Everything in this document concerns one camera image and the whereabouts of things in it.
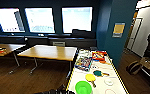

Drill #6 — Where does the green bowl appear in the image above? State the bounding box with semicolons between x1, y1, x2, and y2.
74;81;93;94

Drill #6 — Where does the yellow wooden gaming table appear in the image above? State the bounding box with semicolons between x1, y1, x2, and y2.
64;49;129;94

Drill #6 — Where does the yellow ping pong paddle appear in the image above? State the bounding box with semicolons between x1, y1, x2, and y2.
84;73;98;89

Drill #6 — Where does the colourful game box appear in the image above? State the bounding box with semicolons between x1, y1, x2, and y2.
74;56;94;72

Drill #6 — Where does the teal ping pong paddle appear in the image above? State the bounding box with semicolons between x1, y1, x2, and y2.
92;70;110;78

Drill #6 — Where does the long wooden table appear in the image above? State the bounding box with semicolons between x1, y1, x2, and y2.
17;44;78;79

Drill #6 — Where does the white flat box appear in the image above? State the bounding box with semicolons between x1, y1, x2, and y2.
77;49;93;59

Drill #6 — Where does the clear plastic bowl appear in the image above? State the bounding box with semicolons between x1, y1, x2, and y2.
104;87;116;94
104;77;116;86

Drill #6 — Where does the white paper sign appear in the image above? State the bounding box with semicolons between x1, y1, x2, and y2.
52;41;66;47

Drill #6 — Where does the dark sofa cushion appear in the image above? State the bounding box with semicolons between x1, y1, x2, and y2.
71;29;93;40

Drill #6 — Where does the brown cardboard box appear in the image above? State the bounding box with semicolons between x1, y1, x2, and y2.
139;57;150;72

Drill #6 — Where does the yellow wall sign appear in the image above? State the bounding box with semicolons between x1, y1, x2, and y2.
112;22;126;39

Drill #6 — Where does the glass door with frame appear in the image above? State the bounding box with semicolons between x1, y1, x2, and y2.
126;18;144;51

